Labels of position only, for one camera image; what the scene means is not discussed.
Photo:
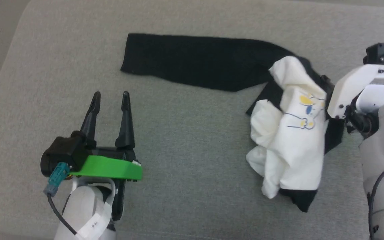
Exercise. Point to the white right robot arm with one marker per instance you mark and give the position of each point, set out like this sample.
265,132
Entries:
383,146

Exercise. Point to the black and white shirt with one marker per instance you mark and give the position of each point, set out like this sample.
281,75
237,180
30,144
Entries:
195,61

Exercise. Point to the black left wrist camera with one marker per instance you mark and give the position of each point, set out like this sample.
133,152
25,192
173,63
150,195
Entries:
62,151

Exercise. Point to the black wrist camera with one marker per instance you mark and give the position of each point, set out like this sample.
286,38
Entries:
380,53
62,151

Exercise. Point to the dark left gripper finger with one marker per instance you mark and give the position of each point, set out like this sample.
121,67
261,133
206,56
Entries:
90,123
125,126

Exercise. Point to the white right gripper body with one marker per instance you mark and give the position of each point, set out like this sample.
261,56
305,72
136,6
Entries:
348,88

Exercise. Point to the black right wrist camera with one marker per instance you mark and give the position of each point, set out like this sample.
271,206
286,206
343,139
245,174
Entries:
380,53

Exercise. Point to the grey fabric work surface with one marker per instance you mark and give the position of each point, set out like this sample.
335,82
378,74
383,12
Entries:
195,133

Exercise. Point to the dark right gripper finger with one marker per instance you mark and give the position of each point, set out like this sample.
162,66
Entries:
327,83

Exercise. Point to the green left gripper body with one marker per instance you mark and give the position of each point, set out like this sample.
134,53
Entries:
112,168

